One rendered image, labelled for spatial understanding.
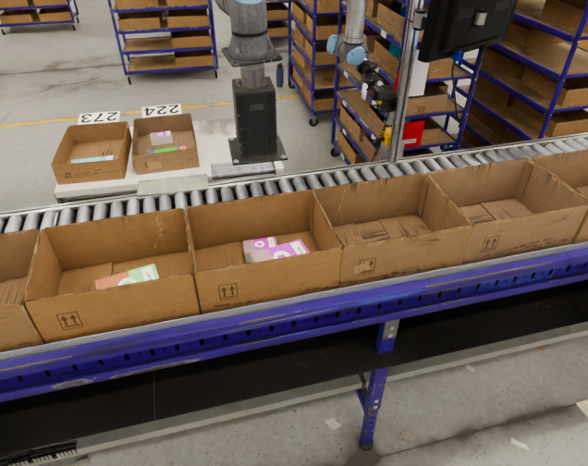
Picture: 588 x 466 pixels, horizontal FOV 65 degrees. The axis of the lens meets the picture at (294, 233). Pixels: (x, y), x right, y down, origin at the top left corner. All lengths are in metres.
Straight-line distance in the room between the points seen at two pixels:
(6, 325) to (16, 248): 0.29
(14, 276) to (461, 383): 1.84
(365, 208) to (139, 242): 0.73
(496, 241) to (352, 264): 0.45
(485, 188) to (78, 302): 1.34
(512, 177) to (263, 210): 0.89
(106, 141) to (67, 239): 1.12
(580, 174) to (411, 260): 0.87
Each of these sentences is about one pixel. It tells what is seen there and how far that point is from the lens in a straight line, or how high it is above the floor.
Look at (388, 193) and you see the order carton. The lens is 1.57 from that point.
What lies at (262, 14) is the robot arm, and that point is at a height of 1.38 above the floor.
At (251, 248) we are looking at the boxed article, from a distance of 1.41.
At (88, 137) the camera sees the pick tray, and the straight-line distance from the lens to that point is 2.55.
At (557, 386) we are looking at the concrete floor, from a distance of 2.50.
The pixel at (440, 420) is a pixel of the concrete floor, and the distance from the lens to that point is 2.20.
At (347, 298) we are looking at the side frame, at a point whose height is 0.91.
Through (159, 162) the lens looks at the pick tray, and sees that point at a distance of 2.17.
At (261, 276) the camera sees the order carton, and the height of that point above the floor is 1.00.
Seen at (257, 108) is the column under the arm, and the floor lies 1.00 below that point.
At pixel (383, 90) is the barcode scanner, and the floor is 1.09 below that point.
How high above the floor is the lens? 1.85
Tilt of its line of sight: 39 degrees down
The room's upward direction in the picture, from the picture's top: straight up
